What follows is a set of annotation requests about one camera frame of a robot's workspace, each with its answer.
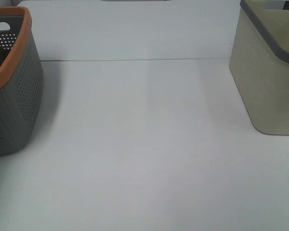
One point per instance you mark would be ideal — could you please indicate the beige basket grey rim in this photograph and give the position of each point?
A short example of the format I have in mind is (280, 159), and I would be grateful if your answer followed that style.
(259, 63)

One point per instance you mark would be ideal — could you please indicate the grey perforated basket orange rim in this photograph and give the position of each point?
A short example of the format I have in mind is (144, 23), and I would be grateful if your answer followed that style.
(21, 80)

